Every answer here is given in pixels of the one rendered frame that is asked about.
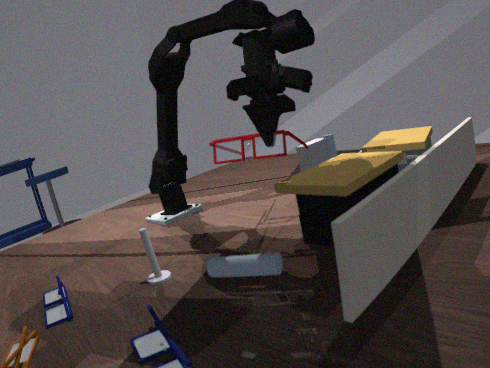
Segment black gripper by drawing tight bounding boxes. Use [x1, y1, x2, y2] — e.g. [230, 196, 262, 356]
[227, 55, 295, 146]

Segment grey-blue cylinder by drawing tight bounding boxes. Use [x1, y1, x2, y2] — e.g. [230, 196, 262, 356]
[322, 134, 337, 159]
[207, 252, 283, 278]

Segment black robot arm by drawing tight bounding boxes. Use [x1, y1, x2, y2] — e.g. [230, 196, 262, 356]
[148, 0, 315, 215]

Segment red glasses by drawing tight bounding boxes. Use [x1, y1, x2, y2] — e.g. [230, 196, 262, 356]
[209, 130, 309, 164]

